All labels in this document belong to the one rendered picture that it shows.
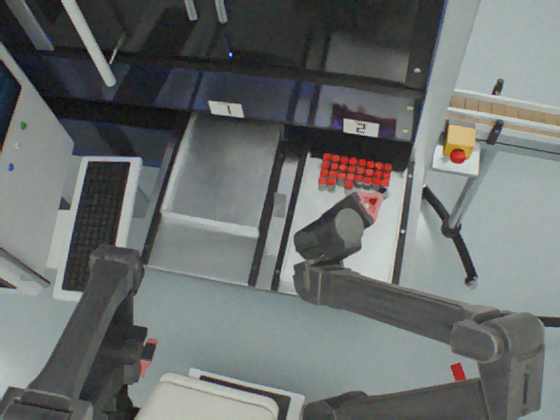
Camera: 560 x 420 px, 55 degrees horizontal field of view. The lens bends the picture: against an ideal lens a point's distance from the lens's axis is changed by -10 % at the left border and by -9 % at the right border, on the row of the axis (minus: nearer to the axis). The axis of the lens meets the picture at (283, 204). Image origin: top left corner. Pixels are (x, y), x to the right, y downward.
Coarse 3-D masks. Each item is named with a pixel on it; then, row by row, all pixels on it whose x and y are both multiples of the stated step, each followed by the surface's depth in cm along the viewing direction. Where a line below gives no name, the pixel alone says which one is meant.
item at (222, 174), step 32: (192, 128) 161; (224, 128) 161; (256, 128) 160; (192, 160) 157; (224, 160) 157; (256, 160) 156; (192, 192) 153; (224, 192) 153; (256, 192) 152; (224, 224) 147; (256, 224) 148
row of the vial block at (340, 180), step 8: (320, 176) 149; (328, 176) 149; (336, 176) 148; (344, 176) 147; (352, 176) 147; (360, 176) 147; (344, 184) 150; (360, 184) 148; (368, 184) 146; (376, 184) 146; (384, 184) 146
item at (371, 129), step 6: (348, 120) 140; (348, 126) 142; (354, 126) 142; (360, 126) 141; (366, 126) 141; (372, 126) 140; (348, 132) 145; (354, 132) 144; (360, 132) 144; (366, 132) 143; (372, 132) 143
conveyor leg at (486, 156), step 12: (480, 156) 171; (492, 156) 167; (480, 168) 175; (468, 180) 187; (480, 180) 182; (468, 192) 191; (456, 204) 205; (468, 204) 200; (456, 216) 210; (456, 228) 220
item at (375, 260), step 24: (312, 168) 154; (312, 192) 151; (336, 192) 151; (312, 216) 148; (384, 216) 147; (288, 240) 143; (384, 240) 144; (288, 264) 144; (360, 264) 142; (384, 264) 142
